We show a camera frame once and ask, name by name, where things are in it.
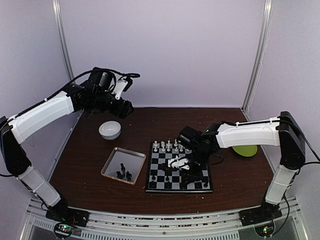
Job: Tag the white bowl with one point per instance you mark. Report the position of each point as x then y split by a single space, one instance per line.
110 130

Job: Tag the pile of black chess pieces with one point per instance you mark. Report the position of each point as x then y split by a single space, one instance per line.
123 173

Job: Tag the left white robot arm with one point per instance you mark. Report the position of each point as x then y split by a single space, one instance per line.
18 130

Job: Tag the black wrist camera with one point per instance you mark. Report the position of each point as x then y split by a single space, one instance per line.
189 137
99 80

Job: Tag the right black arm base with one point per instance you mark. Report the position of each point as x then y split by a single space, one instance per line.
261 219

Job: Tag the green plate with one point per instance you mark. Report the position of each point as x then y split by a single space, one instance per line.
246 150

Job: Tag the black bishop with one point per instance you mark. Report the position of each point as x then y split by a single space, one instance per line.
168 185

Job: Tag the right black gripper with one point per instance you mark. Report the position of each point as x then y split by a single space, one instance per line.
195 176

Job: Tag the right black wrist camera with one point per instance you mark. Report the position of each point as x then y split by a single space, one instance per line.
189 137

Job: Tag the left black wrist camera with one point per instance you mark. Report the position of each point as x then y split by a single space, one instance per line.
99 80

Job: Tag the left aluminium frame post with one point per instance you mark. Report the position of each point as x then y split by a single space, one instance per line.
64 48

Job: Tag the black rook corner piece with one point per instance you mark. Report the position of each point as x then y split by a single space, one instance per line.
152 184

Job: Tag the wooden tray with mirror base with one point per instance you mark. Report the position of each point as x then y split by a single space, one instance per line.
124 165

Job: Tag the right aluminium frame post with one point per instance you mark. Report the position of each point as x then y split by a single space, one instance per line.
257 65

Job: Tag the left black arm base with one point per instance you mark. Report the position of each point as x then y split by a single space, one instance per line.
65 226

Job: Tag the black knight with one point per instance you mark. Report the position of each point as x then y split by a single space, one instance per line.
198 185

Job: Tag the black and grey chessboard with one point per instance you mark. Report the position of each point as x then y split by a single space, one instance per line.
154 168

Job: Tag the aluminium front rail frame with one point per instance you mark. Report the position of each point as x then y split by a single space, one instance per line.
219 225

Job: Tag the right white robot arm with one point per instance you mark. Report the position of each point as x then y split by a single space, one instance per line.
280 137

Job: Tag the aluminium frame post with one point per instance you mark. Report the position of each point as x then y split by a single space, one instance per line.
257 65
64 48

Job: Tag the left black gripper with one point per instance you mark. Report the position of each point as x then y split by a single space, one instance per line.
120 111

